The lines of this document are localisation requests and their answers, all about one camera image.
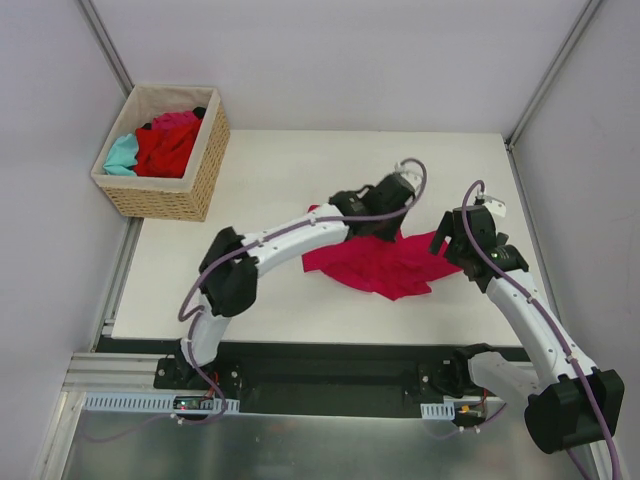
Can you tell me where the magenta t shirt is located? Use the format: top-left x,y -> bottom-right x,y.
302,232 -> 461,301
151,110 -> 201,131

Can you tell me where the wicker basket with cloth liner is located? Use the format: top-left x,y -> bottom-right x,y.
91,84 -> 231,222

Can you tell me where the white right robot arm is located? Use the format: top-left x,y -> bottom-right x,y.
429,205 -> 625,454

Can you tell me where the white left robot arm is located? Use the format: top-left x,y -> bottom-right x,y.
175,172 -> 425,389

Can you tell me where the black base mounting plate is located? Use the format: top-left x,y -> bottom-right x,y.
94,335 -> 551,419

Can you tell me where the magenta t shirt in basket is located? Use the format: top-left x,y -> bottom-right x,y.
151,110 -> 201,131

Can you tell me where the red t shirt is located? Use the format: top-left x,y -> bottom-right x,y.
133,120 -> 201,178

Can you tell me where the turquoise t shirt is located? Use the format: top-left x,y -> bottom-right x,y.
103,133 -> 139,177

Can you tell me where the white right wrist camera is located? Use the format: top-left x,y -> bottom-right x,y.
474,192 -> 507,219

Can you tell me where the right slotted cable duct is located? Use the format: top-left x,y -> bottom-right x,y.
420,402 -> 456,421

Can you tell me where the slotted cable duct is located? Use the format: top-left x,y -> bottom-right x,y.
420,402 -> 456,421
84,392 -> 240,415

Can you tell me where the aluminium frame rail right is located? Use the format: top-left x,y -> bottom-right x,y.
504,0 -> 606,152

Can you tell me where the aluminium frame rail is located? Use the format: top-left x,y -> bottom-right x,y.
504,0 -> 606,152
75,0 -> 135,97

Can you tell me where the aluminium frame rail left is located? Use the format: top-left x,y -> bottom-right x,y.
75,0 -> 135,97

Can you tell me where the left slotted cable duct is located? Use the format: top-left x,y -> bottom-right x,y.
84,392 -> 240,415

